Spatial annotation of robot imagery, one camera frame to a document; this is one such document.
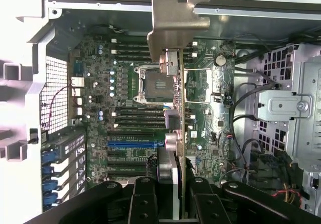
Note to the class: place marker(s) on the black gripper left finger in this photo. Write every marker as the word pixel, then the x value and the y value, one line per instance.
pixel 145 201

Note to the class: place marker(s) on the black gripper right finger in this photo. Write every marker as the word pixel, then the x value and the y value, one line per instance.
pixel 205 204

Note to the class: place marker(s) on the blue expansion slot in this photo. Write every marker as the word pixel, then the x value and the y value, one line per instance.
pixel 130 143

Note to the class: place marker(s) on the black expansion slot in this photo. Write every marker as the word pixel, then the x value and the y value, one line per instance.
pixel 130 133

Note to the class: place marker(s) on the green motherboard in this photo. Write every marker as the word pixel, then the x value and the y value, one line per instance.
pixel 220 103

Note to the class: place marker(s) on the CPU socket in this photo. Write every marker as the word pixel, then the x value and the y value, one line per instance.
pixel 150 83

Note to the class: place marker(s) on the metal disk bay cage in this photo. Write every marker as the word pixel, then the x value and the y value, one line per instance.
pixel 283 103

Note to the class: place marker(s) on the round coin cell battery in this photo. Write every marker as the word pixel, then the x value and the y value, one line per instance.
pixel 220 60

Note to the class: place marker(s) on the open black PC case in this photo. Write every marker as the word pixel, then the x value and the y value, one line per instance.
pixel 100 18

